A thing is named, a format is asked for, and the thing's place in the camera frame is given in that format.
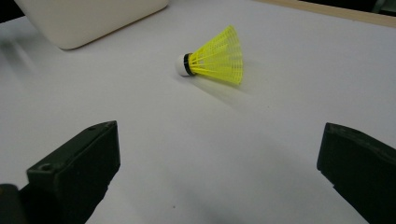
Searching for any yellow plastic shuttlecock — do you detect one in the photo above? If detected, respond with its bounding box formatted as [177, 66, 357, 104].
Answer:
[175, 24, 244, 86]

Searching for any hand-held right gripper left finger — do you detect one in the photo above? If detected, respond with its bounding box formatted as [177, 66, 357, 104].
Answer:
[19, 120, 121, 224]

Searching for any cream plastic storage basket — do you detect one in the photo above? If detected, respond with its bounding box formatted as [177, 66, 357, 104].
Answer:
[13, 0, 171, 50]

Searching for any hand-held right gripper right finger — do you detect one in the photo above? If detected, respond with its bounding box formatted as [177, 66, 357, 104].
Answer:
[317, 122, 396, 224]

